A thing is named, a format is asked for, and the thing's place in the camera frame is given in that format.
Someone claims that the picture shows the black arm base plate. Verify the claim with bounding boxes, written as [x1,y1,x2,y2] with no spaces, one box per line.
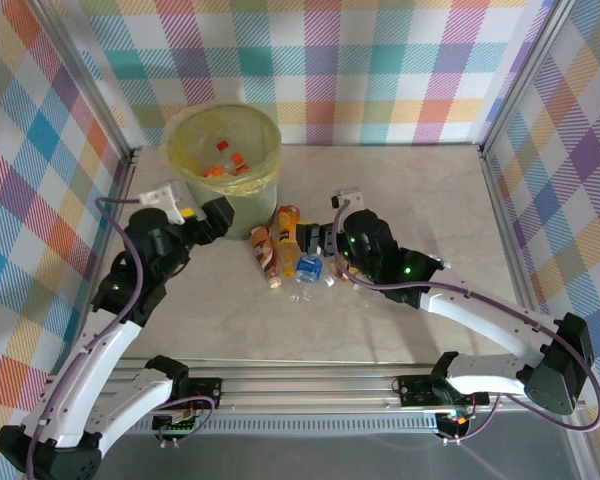
[185,377,224,410]
[397,374,492,408]

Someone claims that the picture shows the brown label plastic bottle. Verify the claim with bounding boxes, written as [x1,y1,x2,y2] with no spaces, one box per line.
[249,225,283,290]

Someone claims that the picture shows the green controller board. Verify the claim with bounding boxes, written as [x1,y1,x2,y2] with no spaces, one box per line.
[151,412,204,444]

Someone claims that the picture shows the aluminium frame post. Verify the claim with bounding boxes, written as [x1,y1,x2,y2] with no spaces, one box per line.
[32,0,142,169]
[478,0,577,157]

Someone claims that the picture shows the orange juice plastic bottle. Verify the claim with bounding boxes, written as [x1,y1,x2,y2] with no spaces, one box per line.
[275,204,302,279]

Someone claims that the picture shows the translucent green waste bin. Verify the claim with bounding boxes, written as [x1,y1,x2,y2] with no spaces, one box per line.
[160,101,284,242]

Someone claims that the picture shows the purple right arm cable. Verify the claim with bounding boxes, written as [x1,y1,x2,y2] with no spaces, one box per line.
[332,199,600,445]

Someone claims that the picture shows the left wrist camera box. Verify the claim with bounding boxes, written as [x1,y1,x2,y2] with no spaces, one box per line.
[138,179,195,224]

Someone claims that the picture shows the clear crushed bottle red cap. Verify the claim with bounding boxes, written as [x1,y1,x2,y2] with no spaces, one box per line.
[194,138,234,169]

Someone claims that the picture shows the aluminium mounting rail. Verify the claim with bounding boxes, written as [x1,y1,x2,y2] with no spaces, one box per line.
[44,357,587,416]

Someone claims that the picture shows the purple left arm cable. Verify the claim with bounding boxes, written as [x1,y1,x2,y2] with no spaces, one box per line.
[27,195,219,451]

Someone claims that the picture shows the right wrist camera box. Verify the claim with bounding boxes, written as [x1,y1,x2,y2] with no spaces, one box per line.
[329,186,367,212]

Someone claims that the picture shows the slotted metal cable duct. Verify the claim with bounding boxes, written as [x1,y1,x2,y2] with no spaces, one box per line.
[129,418,442,436]

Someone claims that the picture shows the yellow plastic bin liner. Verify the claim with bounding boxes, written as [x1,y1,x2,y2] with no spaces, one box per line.
[159,99,285,198]

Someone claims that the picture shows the grey metal panel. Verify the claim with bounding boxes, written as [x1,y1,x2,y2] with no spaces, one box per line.
[99,432,584,480]

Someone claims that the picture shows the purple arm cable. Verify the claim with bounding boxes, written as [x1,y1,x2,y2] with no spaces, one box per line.
[27,195,219,451]
[332,199,600,445]

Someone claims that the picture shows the aluminium frame side rail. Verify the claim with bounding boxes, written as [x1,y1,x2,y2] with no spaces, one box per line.
[478,144,579,374]
[67,147,142,374]

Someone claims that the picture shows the blue label plastic bottle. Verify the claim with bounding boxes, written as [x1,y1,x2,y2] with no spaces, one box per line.
[293,252,328,287]

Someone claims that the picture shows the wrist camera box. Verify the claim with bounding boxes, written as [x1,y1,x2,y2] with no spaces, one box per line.
[329,186,367,212]
[138,179,195,224]

